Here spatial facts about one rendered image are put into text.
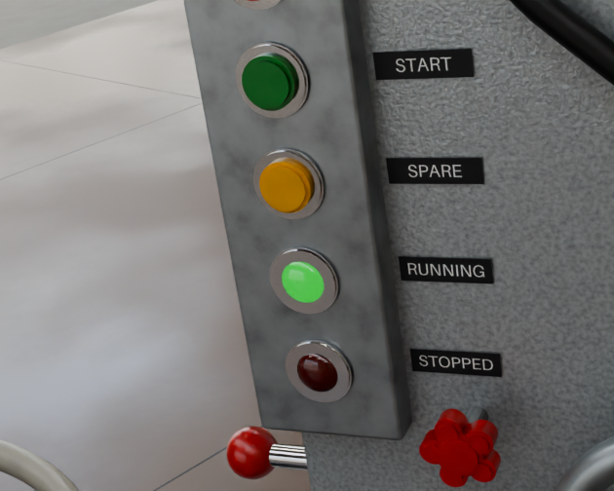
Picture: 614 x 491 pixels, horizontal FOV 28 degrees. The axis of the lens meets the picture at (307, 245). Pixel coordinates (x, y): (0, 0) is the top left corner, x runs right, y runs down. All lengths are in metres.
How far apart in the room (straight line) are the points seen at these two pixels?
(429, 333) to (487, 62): 0.14
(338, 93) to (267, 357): 0.15
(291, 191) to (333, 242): 0.03
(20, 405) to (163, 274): 0.82
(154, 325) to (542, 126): 3.15
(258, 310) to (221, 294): 3.16
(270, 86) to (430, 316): 0.14
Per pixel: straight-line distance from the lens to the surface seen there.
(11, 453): 1.30
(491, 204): 0.57
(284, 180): 0.57
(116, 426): 3.19
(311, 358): 0.62
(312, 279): 0.59
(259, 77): 0.56
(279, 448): 0.73
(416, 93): 0.56
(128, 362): 3.49
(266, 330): 0.62
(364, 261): 0.58
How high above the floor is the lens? 1.57
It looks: 23 degrees down
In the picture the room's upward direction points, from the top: 9 degrees counter-clockwise
